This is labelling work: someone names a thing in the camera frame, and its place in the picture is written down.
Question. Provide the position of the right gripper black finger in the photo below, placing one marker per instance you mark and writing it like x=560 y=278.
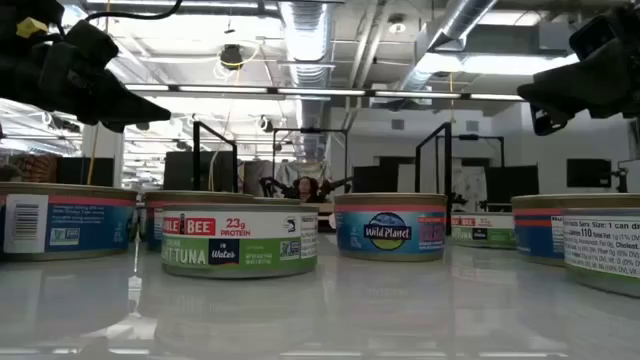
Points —
x=542 y=122
x=570 y=90

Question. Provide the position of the blue Wild Planet tuna can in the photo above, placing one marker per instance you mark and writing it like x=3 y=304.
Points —
x=537 y=235
x=390 y=230
x=85 y=225
x=200 y=197

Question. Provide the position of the green Bumble Bee tuna can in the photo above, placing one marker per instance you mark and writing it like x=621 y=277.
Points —
x=605 y=250
x=482 y=232
x=240 y=245

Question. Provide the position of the black background robot arm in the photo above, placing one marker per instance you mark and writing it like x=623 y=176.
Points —
x=335 y=185
x=272 y=187

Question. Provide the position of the black round ceiling device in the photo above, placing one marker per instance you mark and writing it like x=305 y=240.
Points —
x=142 y=126

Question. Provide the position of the black monitor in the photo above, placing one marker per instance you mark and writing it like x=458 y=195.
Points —
x=512 y=182
x=180 y=170
x=375 y=179
x=589 y=173
x=85 y=172

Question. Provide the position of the black device on stand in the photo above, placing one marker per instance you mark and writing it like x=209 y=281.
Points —
x=620 y=179

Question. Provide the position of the white patterned cloth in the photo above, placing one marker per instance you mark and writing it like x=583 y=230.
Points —
x=470 y=187

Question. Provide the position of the round ceiling sensor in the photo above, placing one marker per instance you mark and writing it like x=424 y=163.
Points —
x=397 y=26

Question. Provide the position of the LED light bar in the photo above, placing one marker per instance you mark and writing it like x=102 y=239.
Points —
x=320 y=92

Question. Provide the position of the white glossy table sheet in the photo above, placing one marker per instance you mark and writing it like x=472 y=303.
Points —
x=350 y=310

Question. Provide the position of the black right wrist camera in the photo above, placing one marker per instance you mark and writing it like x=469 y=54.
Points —
x=592 y=37

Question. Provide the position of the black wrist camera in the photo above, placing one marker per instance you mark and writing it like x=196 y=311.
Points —
x=592 y=37
x=92 y=42

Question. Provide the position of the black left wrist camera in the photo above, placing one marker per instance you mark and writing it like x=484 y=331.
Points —
x=92 y=42

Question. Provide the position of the black background rig frame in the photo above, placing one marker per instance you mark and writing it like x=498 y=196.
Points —
x=310 y=130
x=470 y=136

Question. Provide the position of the patterned wall tapestry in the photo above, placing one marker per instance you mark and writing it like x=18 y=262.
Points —
x=35 y=167

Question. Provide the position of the silver ventilation duct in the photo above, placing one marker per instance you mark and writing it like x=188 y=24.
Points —
x=450 y=30
x=306 y=40

